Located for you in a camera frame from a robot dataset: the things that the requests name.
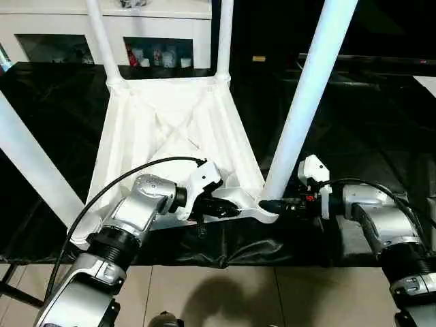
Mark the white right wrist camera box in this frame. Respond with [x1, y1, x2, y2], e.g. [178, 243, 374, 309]
[297, 155, 332, 220]

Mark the black folding table frame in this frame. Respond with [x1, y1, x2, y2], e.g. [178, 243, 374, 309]
[0, 264, 43, 309]

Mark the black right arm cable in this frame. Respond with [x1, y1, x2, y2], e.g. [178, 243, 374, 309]
[319, 178, 436, 234]

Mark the white flat board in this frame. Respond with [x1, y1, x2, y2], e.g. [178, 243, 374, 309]
[414, 76, 436, 97]

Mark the white plastic table top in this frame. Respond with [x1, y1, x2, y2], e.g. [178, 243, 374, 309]
[71, 75, 280, 249]

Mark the grey robot foot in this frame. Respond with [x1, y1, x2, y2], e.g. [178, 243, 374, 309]
[149, 311, 185, 327]

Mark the white cabinet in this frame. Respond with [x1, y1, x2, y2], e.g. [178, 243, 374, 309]
[0, 0, 213, 69]

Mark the white plastic table leg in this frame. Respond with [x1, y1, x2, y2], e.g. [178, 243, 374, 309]
[0, 91, 87, 227]
[84, 0, 127, 93]
[215, 0, 236, 82]
[262, 0, 359, 202]

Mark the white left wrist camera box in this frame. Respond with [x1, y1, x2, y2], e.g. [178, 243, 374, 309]
[170, 161, 224, 220]

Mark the black mat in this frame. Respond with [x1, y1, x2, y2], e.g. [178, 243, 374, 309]
[0, 61, 436, 269]

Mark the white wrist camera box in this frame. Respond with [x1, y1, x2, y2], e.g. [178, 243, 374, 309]
[170, 161, 224, 220]
[297, 155, 332, 220]

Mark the light blue plastic pack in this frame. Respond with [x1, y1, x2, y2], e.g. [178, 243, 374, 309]
[0, 44, 13, 73]

